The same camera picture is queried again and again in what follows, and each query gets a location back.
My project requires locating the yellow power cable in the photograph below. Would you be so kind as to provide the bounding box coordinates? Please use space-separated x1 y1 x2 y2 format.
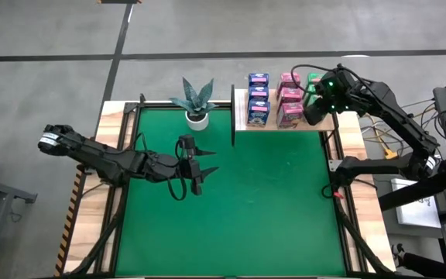
362 114 399 160

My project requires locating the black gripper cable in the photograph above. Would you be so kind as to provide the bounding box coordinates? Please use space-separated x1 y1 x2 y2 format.
290 64 338 96
167 174 188 202

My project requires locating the black frame beam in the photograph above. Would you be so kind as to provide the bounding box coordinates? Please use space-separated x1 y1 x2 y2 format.
377 153 446 212

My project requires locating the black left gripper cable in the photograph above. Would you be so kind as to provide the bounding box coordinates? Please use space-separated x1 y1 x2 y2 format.
167 174 188 202

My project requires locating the white panel with grey border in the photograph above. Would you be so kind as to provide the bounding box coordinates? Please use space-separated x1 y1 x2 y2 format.
390 177 444 229

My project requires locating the Frosted Flakes cereal box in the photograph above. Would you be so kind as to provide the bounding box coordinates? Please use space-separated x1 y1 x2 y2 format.
247 99 272 128
248 85 270 101
248 72 270 87

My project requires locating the Raisin Bran cereal box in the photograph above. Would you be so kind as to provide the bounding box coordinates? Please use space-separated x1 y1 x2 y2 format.
277 72 302 89
276 88 304 104
276 101 305 129

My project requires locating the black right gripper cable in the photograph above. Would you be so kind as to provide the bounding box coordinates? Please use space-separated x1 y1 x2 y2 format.
290 64 338 96

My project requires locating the white plant pot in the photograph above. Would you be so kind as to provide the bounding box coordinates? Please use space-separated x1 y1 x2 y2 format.
185 110 210 132

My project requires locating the yellow black hazard tape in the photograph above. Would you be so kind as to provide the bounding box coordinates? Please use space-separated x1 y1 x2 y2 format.
54 164 87 277

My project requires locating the black table frame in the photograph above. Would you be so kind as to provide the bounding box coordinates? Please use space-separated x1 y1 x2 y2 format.
62 92 396 279

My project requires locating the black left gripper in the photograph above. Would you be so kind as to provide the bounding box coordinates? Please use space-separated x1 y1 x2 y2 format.
176 134 220 196

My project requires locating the green snake plant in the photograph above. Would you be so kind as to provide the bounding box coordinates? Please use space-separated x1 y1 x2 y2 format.
168 76 219 117

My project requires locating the person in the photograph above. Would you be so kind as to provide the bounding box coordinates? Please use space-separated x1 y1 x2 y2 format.
391 243 446 279

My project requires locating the wooden shelf with black frame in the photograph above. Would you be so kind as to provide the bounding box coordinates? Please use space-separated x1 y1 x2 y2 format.
230 84 341 147

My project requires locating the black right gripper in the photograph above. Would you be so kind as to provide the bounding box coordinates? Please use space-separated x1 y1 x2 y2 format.
303 65 358 126

